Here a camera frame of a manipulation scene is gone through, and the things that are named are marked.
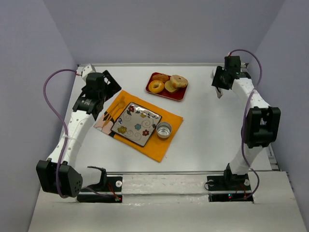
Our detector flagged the metal serving tongs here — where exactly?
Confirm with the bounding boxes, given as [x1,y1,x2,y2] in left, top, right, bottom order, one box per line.
[211,69,223,99]

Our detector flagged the pale plain bagel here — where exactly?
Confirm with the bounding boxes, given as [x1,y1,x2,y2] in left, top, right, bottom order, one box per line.
[170,75,188,88]

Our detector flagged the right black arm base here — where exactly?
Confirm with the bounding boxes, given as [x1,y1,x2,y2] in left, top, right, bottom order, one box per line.
[204,169,253,203]

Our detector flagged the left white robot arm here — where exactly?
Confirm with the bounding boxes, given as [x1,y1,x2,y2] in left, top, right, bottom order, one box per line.
[36,69,121,198]

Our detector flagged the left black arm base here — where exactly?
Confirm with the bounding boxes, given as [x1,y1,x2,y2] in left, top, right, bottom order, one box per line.
[76,166,123,203]

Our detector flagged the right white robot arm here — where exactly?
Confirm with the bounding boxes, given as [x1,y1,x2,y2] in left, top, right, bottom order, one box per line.
[211,54,281,188]

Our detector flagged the brown croissant bread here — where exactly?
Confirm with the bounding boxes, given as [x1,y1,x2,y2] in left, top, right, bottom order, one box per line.
[152,73,169,83]

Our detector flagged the sliced bread roll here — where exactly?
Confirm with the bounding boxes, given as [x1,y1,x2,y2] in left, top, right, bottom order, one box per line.
[165,80,179,93]

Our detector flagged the wooden spoon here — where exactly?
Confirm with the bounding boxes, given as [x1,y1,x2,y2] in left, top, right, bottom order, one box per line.
[110,101,125,121]

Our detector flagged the wooden fork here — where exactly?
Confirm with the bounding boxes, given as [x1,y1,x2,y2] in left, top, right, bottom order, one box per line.
[105,96,125,121]

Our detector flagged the yellow glazed bagel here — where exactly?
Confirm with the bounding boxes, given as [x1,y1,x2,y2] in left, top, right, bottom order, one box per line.
[148,80,165,94]

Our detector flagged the square floral ceramic plate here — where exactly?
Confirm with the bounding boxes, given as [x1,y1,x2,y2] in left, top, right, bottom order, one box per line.
[111,102,162,147]

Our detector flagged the red rectangular tray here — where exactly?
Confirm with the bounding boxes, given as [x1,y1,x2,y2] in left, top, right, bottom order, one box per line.
[145,72,188,102]

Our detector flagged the small metal cup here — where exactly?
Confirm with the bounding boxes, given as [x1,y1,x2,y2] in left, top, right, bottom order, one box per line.
[156,122,172,139]

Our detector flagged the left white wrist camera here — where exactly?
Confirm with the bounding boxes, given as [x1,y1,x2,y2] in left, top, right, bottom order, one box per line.
[76,64,96,82]

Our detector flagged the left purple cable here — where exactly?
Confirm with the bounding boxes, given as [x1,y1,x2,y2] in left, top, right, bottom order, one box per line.
[42,69,78,199]

